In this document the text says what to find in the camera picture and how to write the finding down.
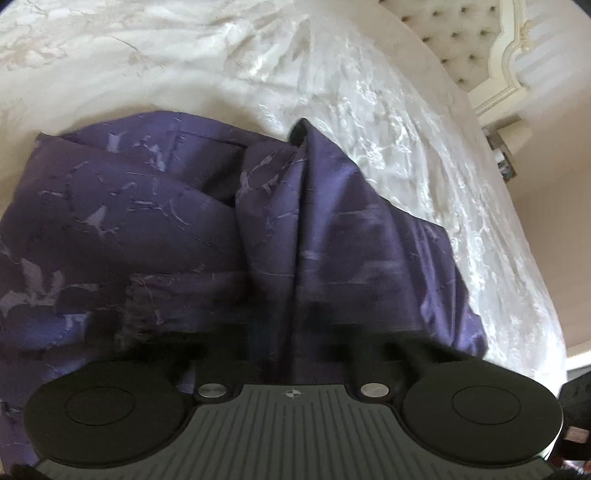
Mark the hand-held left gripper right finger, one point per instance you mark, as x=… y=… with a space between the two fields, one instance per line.
x=406 y=355

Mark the white patterned bedspread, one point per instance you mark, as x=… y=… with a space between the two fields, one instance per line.
x=231 y=55

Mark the purple patterned hooded jacket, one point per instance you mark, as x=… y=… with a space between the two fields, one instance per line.
x=184 y=221

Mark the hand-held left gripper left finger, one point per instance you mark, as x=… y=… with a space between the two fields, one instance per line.
x=203 y=369

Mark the cream tufted headboard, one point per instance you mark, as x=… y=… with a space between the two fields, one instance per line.
x=461 y=37

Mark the dark cloth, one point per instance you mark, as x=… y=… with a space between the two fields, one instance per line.
x=575 y=415

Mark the gold picture frame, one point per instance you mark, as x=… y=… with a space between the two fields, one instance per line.
x=507 y=166

